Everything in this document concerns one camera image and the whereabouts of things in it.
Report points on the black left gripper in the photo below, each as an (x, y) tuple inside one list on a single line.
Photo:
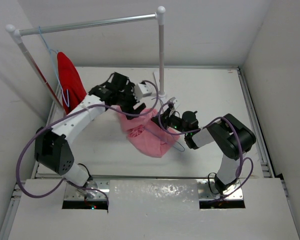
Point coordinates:
[(129, 90)]

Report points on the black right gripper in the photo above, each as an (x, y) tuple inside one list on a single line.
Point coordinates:
[(166, 117)]

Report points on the light blue wire hanger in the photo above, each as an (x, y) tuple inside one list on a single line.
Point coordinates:
[(175, 144)]

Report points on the pink t shirt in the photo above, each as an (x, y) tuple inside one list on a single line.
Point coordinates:
[(143, 140)]

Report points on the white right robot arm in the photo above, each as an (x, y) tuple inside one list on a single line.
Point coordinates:
[(231, 136)]

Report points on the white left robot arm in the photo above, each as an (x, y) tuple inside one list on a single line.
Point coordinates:
[(53, 146)]

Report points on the red t shirt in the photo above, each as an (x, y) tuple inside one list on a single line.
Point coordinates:
[(72, 86)]

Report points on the light blue hanger with shirt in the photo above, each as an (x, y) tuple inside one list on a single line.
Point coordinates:
[(57, 70)]

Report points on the white clothes rack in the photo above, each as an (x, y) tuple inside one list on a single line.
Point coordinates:
[(160, 16)]

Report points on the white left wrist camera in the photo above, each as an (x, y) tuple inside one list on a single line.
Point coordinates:
[(142, 90)]

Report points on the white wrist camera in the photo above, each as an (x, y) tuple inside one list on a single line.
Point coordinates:
[(174, 103), (142, 90)]

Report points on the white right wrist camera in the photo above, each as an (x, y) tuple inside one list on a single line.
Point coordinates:
[(174, 103)]

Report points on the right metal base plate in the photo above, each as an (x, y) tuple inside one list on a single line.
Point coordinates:
[(208, 192)]

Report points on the metal base plate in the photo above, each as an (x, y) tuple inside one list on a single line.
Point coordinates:
[(95, 192), (208, 192)]

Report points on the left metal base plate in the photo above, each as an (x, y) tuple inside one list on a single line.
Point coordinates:
[(95, 192)]

